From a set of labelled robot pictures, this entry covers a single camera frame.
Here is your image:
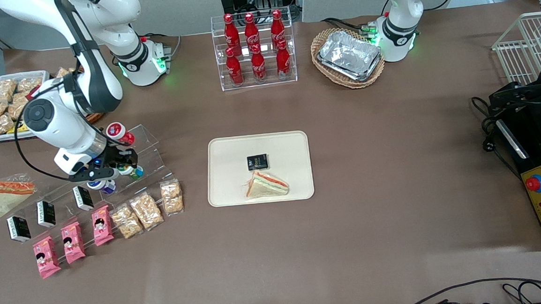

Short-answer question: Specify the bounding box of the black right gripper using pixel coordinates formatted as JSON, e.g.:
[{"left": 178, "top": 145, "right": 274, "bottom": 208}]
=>
[{"left": 94, "top": 142, "right": 140, "bottom": 175}]

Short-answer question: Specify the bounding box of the green cap gum bottle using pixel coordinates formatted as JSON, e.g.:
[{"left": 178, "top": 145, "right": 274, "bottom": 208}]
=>
[{"left": 119, "top": 163, "right": 145, "bottom": 182}]

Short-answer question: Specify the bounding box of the red cap gum bottle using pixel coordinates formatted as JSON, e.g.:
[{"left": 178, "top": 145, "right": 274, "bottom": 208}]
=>
[{"left": 105, "top": 121, "right": 136, "bottom": 149}]

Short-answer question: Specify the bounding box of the blue cap gum bottle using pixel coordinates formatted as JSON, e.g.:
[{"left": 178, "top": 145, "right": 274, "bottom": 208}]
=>
[{"left": 87, "top": 179, "right": 117, "bottom": 197}]

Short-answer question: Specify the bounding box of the white rectangular snack tray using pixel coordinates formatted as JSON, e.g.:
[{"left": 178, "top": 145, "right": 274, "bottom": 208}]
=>
[{"left": 0, "top": 70, "right": 54, "bottom": 143}]

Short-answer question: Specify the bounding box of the cream plastic tray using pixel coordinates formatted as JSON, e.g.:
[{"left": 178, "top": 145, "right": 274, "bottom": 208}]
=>
[{"left": 204, "top": 130, "right": 316, "bottom": 208}]

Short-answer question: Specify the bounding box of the silver foil tray stack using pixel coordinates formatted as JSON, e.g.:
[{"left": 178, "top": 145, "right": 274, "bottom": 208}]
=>
[{"left": 316, "top": 28, "right": 384, "bottom": 85}]

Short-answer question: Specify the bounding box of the clear acrylic stepped stand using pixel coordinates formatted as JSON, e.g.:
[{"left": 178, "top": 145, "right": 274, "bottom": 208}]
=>
[{"left": 13, "top": 122, "right": 180, "bottom": 262}]

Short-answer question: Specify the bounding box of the brown wicker snack basket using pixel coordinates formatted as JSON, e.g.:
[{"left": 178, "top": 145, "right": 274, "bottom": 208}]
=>
[{"left": 49, "top": 65, "right": 106, "bottom": 127}]

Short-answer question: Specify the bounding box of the small black white box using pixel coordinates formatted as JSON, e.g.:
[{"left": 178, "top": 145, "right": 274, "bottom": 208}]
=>
[
  {"left": 6, "top": 215, "right": 32, "bottom": 245},
  {"left": 36, "top": 199, "right": 57, "bottom": 229},
  {"left": 72, "top": 184, "right": 95, "bottom": 213}
]

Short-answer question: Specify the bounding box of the black yellow control box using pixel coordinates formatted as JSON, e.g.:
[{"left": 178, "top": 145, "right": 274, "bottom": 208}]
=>
[{"left": 493, "top": 103, "right": 541, "bottom": 254}]

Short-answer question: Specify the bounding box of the pink snack pack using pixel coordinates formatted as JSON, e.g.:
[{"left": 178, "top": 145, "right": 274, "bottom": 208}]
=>
[
  {"left": 90, "top": 205, "right": 116, "bottom": 247},
  {"left": 60, "top": 221, "right": 87, "bottom": 265},
  {"left": 32, "top": 235, "right": 63, "bottom": 280}
]

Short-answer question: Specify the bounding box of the yellow snack packet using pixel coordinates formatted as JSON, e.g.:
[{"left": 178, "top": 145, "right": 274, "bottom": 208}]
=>
[{"left": 6, "top": 120, "right": 30, "bottom": 135}]

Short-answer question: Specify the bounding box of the red cookie box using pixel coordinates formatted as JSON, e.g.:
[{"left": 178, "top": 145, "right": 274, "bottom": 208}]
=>
[{"left": 25, "top": 84, "right": 46, "bottom": 100}]

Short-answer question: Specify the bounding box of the wrapped triangle sandwich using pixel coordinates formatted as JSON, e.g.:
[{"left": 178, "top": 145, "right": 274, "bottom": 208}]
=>
[{"left": 0, "top": 174, "right": 39, "bottom": 220}]

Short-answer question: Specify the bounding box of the black flat snack box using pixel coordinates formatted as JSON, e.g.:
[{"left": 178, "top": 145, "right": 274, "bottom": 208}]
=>
[{"left": 246, "top": 153, "right": 270, "bottom": 172}]

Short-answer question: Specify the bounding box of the unwrapped triangle sandwich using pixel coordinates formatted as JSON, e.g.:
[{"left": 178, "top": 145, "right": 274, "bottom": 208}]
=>
[{"left": 244, "top": 168, "right": 291, "bottom": 200}]

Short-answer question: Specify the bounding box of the red cola bottle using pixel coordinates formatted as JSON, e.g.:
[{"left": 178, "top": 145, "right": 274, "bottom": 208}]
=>
[
  {"left": 223, "top": 13, "right": 242, "bottom": 56},
  {"left": 270, "top": 9, "right": 287, "bottom": 49},
  {"left": 249, "top": 44, "right": 268, "bottom": 84},
  {"left": 243, "top": 12, "right": 262, "bottom": 55},
  {"left": 225, "top": 46, "right": 245, "bottom": 87},
  {"left": 275, "top": 39, "right": 293, "bottom": 81}
]

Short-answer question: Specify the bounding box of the clear acrylic bottle rack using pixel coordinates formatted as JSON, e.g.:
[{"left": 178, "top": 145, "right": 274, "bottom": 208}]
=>
[{"left": 210, "top": 6, "right": 299, "bottom": 92}]

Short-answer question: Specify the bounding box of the light wicker oval basket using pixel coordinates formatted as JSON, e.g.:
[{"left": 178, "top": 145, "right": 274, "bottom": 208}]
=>
[{"left": 309, "top": 25, "right": 387, "bottom": 92}]

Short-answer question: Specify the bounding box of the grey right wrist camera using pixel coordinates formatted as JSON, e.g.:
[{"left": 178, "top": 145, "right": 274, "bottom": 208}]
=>
[{"left": 68, "top": 166, "right": 120, "bottom": 184}]

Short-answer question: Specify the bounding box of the black control box cable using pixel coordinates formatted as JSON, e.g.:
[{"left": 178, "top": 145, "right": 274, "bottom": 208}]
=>
[{"left": 471, "top": 93, "right": 522, "bottom": 182}]

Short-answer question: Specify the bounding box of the white wire basket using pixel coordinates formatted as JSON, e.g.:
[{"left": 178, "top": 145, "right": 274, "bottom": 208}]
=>
[{"left": 490, "top": 11, "right": 541, "bottom": 88}]

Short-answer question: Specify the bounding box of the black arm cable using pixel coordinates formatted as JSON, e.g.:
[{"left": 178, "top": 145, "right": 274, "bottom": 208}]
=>
[{"left": 11, "top": 72, "right": 127, "bottom": 187}]

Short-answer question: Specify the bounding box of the grey base cable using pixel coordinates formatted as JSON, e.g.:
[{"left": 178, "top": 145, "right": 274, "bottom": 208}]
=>
[{"left": 139, "top": 30, "right": 184, "bottom": 66}]

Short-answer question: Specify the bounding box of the black base cable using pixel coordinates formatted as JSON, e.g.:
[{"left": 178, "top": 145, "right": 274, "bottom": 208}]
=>
[{"left": 321, "top": 14, "right": 379, "bottom": 39}]

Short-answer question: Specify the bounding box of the black floor cable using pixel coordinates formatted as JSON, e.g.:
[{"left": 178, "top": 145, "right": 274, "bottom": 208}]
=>
[{"left": 394, "top": 275, "right": 541, "bottom": 304}]

